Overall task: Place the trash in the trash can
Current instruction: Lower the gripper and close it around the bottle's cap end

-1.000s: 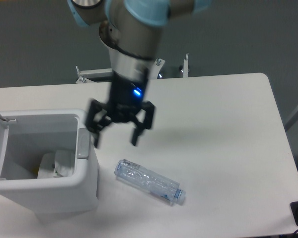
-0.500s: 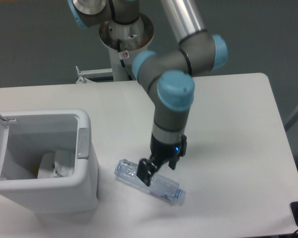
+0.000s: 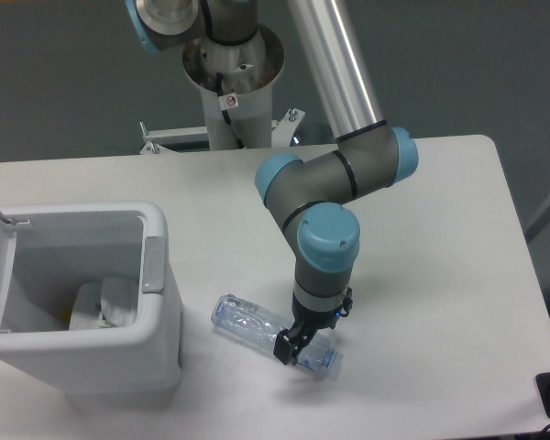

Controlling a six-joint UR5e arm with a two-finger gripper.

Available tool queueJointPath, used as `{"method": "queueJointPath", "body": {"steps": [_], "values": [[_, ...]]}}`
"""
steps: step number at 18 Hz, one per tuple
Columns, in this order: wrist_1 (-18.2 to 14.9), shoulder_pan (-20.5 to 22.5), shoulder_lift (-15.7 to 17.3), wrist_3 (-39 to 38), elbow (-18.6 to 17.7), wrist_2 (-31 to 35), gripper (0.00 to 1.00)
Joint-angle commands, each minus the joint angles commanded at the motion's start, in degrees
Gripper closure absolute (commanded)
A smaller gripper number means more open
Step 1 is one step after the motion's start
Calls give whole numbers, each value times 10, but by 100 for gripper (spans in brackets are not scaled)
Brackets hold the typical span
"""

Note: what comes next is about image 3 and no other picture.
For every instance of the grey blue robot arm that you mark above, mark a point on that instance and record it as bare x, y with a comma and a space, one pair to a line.
307, 199

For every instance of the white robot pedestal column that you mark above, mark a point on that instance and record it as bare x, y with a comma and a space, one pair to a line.
235, 84

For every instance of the clear plastic water bottle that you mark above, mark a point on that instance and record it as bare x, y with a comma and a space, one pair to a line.
257, 327

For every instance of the white plastic trash can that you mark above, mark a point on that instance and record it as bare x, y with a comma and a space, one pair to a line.
61, 247

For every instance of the white green wrapper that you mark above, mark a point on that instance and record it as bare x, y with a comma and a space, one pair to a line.
118, 303

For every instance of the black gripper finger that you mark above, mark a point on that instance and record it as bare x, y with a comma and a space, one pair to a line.
289, 343

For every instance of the white pedestal base frame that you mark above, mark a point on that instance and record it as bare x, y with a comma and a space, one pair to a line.
294, 129

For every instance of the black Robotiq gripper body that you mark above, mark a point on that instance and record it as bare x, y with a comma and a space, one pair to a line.
309, 321

